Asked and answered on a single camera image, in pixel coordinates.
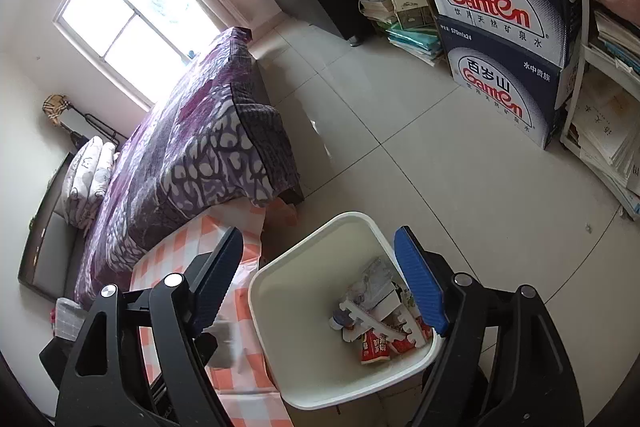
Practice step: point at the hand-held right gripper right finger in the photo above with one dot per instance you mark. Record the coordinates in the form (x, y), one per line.
(417, 279)

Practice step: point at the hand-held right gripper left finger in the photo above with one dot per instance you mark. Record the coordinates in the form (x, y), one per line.
(220, 279)

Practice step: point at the white plastic waste bin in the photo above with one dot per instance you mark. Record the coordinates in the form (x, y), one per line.
(295, 307)

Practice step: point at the grey crumpled wrapper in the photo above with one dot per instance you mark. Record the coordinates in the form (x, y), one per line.
(372, 282)

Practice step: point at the orange white checked tablecloth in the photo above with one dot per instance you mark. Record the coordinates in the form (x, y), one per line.
(160, 257)

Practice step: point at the white foam puzzle piece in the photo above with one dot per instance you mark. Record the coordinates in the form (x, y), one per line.
(370, 331)

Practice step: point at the small bottle with blue cap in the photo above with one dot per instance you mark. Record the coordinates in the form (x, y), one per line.
(340, 321)

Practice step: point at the purple patterned blanket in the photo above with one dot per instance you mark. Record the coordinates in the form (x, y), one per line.
(200, 132)

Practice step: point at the grey checked storage box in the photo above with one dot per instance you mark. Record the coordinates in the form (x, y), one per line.
(69, 319)

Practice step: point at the white patterned pillows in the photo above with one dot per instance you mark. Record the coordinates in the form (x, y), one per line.
(87, 182)

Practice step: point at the dark bed headboard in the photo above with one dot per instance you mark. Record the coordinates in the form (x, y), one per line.
(47, 232)

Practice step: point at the black metal rack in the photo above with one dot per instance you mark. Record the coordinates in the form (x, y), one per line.
(95, 122)

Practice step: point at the stack of teal folders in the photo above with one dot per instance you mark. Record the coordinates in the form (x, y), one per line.
(415, 44)

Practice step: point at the stack of white papers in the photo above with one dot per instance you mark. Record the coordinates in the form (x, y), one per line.
(605, 137)

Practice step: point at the plaid bag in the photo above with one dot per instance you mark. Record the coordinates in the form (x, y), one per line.
(55, 109)

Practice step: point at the white box with green print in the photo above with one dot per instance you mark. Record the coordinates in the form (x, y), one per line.
(410, 4)

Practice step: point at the white framed window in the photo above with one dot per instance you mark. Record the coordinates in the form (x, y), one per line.
(125, 17)

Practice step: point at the dark storage bench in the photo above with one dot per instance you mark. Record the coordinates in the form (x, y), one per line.
(325, 2)

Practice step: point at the books on white rack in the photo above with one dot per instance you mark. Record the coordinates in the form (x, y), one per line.
(617, 39)

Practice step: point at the white shelf rack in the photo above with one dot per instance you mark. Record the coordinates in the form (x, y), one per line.
(582, 7)

